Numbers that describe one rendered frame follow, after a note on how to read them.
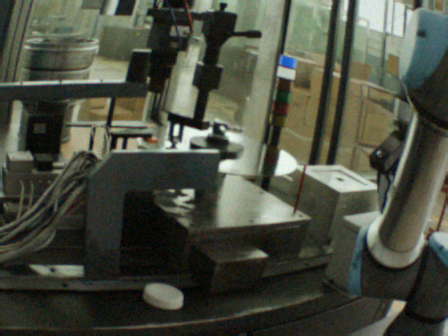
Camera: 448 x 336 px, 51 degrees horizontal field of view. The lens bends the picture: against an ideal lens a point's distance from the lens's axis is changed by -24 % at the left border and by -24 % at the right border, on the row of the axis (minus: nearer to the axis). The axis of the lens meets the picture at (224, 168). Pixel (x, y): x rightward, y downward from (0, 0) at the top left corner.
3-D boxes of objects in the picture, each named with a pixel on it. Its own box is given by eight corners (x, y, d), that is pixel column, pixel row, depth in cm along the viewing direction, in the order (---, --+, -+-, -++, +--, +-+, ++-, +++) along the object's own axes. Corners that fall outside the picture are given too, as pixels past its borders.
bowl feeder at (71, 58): (66, 128, 199) (84, 37, 189) (90, 152, 175) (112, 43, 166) (4, 129, 181) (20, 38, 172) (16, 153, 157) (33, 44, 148)
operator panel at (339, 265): (390, 258, 133) (407, 205, 129) (414, 272, 125) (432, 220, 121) (320, 280, 117) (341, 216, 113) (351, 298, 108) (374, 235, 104)
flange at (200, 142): (254, 157, 123) (256, 145, 122) (204, 155, 117) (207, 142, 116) (226, 140, 132) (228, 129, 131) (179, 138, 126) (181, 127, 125)
